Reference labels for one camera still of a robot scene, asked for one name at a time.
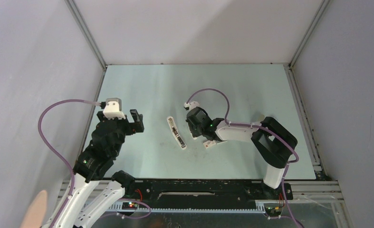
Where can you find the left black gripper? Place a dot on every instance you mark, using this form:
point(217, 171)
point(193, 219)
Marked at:
point(137, 126)

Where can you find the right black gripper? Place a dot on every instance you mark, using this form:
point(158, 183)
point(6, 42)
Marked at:
point(195, 134)

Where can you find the long white stapler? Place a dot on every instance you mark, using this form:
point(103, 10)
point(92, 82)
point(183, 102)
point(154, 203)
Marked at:
point(175, 132)

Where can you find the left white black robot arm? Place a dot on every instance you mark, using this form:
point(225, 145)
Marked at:
point(91, 167)

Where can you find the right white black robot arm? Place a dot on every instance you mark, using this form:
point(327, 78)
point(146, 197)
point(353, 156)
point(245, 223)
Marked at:
point(272, 140)

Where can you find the beige stapler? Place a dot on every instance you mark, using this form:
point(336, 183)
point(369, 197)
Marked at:
point(261, 117)

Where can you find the left small circuit board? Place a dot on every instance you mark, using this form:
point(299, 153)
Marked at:
point(130, 206)

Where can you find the small circuit board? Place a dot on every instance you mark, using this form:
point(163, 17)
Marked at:
point(130, 206)
point(274, 212)

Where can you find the right small circuit board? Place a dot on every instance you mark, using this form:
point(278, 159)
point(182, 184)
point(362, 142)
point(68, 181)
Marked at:
point(274, 212)

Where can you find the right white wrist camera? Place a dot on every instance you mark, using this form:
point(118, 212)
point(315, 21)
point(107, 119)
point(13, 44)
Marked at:
point(191, 105)

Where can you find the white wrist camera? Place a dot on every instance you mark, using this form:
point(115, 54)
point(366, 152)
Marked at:
point(191, 105)
point(112, 108)

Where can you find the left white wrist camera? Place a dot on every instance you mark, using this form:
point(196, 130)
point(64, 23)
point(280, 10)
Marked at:
point(112, 108)

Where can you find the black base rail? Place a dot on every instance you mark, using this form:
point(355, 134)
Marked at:
point(194, 194)

